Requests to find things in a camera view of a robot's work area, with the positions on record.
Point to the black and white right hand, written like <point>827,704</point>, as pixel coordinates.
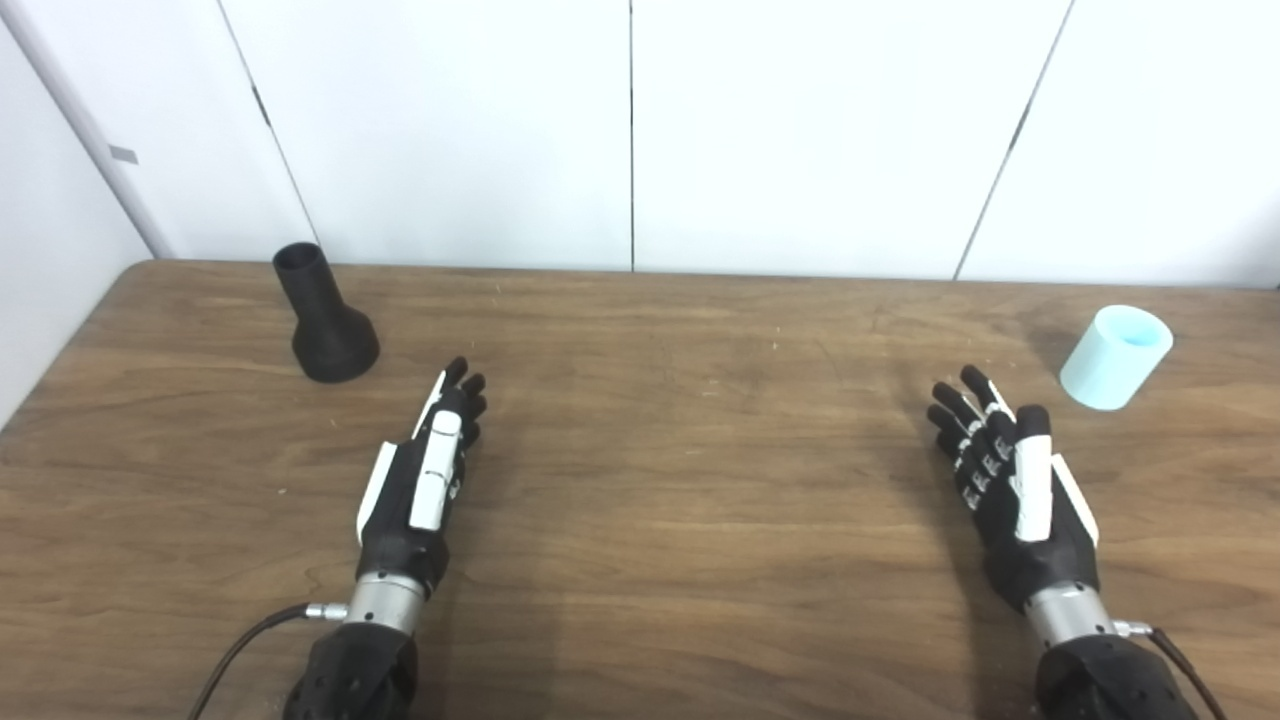
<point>1035,500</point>

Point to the black and white left hand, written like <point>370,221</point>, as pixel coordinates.
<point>425,470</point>

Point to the light blue cup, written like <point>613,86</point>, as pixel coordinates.
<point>1110,365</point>

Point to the black nozzle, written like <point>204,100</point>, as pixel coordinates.
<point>325,330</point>

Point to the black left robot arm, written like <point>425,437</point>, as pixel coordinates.
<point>350,670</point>

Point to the small grey tape patch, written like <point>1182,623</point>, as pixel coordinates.
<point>123,155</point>

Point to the white corner post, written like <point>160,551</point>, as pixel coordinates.
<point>90,130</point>

